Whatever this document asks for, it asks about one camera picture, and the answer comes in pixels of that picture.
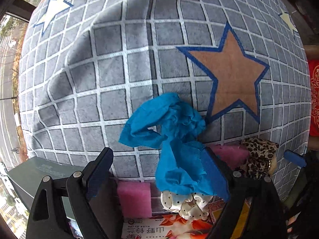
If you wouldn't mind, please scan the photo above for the white polka dot scrunchie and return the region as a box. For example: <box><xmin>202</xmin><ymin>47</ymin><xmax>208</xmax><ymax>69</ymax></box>
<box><xmin>160</xmin><ymin>190</ymin><xmax>213</xmax><ymax>220</ymax></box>

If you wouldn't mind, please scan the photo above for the blue cloth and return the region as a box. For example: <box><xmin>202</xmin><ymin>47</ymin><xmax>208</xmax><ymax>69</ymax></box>
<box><xmin>118</xmin><ymin>92</ymin><xmax>231</xmax><ymax>202</ymax></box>

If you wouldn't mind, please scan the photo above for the leopard print scrunchie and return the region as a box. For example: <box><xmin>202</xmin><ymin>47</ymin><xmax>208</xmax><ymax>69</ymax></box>
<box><xmin>239</xmin><ymin>137</ymin><xmax>279</xmax><ymax>180</ymax></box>

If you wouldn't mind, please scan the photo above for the pink sponge block near box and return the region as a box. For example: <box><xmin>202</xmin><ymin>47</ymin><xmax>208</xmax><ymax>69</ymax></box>
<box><xmin>117</xmin><ymin>180</ymin><xmax>163</xmax><ymax>218</ymax></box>

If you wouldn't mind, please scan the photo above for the dark grey box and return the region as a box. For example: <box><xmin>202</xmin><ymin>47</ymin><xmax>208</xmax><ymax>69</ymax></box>
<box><xmin>7</xmin><ymin>157</ymin><xmax>84</xmax><ymax>210</ymax></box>

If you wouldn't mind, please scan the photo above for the red yellow cardboard box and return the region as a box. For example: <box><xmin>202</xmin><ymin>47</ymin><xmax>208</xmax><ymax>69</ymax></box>
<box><xmin>120</xmin><ymin>198</ymin><xmax>251</xmax><ymax>239</ymax></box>

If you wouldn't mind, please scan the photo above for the red embroidered cushion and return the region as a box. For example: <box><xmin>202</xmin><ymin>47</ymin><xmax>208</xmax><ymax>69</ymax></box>
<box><xmin>308</xmin><ymin>59</ymin><xmax>319</xmax><ymax>137</ymax></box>

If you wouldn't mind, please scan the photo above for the grey checked star tablecloth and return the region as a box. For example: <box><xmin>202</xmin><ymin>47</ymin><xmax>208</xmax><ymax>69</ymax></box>
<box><xmin>19</xmin><ymin>0</ymin><xmax>311</xmax><ymax>198</ymax></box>

